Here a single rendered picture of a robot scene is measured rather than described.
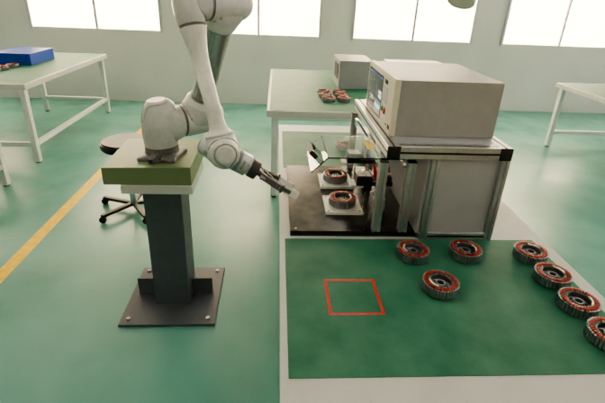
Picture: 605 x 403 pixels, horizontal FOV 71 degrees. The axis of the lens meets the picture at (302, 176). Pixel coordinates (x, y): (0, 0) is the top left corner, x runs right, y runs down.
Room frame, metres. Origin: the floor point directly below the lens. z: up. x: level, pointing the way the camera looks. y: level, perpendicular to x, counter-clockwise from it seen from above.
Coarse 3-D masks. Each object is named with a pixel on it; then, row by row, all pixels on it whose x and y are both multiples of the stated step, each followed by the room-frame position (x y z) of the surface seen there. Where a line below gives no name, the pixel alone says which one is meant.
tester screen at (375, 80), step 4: (372, 68) 1.84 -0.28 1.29; (372, 72) 1.84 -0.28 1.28; (372, 76) 1.83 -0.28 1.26; (376, 76) 1.75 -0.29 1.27; (380, 76) 1.69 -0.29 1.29; (372, 80) 1.82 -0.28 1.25; (376, 80) 1.74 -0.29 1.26; (380, 80) 1.68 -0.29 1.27; (372, 84) 1.81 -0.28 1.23; (376, 84) 1.73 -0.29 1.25; (380, 84) 1.67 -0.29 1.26; (368, 88) 1.87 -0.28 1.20; (372, 88) 1.80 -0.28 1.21; (380, 88) 1.66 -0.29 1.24; (368, 92) 1.87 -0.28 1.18; (372, 92) 1.80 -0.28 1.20; (368, 96) 1.86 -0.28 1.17; (376, 96) 1.71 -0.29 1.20; (372, 100) 1.78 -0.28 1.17; (380, 100) 1.64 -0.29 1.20; (372, 108) 1.76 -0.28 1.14; (376, 112) 1.68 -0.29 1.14
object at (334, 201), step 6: (336, 192) 1.59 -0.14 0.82; (342, 192) 1.60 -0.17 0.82; (348, 192) 1.59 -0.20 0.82; (330, 198) 1.54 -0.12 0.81; (336, 198) 1.54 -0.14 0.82; (348, 198) 1.57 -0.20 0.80; (354, 198) 1.54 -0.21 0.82; (330, 204) 1.53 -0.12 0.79; (336, 204) 1.51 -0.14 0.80; (342, 204) 1.50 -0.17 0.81; (348, 204) 1.51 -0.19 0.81; (354, 204) 1.53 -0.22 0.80
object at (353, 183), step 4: (356, 172) 1.57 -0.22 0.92; (360, 172) 1.57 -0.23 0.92; (364, 172) 1.58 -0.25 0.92; (368, 172) 1.58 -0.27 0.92; (356, 176) 1.55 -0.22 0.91; (360, 176) 1.53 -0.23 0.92; (364, 176) 1.53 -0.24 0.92; (368, 176) 1.53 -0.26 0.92; (372, 176) 1.53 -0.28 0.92; (348, 180) 1.58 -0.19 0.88; (352, 180) 1.58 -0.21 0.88; (356, 180) 1.54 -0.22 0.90; (360, 180) 1.53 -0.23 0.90; (364, 180) 1.53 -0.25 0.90; (368, 180) 1.53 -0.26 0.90; (372, 180) 1.53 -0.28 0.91; (352, 184) 1.54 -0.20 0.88; (356, 184) 1.53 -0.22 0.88; (360, 184) 1.53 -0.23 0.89; (364, 184) 1.53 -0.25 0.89; (368, 184) 1.53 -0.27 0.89; (372, 184) 1.53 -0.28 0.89; (388, 184) 1.54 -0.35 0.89; (392, 184) 1.54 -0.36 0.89
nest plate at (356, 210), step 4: (324, 196) 1.62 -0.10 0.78; (328, 196) 1.62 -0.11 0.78; (356, 196) 1.63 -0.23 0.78; (324, 200) 1.58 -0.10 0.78; (328, 200) 1.59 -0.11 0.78; (324, 204) 1.54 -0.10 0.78; (328, 204) 1.54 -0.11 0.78; (356, 204) 1.56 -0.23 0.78; (324, 208) 1.53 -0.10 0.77; (328, 208) 1.51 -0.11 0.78; (332, 208) 1.51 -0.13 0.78; (336, 208) 1.52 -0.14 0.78; (352, 208) 1.52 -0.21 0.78; (356, 208) 1.52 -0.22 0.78; (360, 208) 1.53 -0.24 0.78; (328, 212) 1.48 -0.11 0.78; (332, 212) 1.48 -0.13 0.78; (336, 212) 1.48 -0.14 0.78; (340, 212) 1.48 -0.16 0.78; (344, 212) 1.48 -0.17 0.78; (348, 212) 1.48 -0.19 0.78; (352, 212) 1.49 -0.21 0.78; (356, 212) 1.49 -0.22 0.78; (360, 212) 1.49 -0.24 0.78
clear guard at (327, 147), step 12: (324, 144) 1.48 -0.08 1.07; (336, 144) 1.49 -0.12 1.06; (348, 144) 1.50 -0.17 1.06; (360, 144) 1.50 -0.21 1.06; (324, 156) 1.38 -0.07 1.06; (336, 156) 1.37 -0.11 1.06; (348, 156) 1.37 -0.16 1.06; (360, 156) 1.38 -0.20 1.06; (372, 156) 1.38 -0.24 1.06; (384, 156) 1.39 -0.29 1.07; (312, 168) 1.36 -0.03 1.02
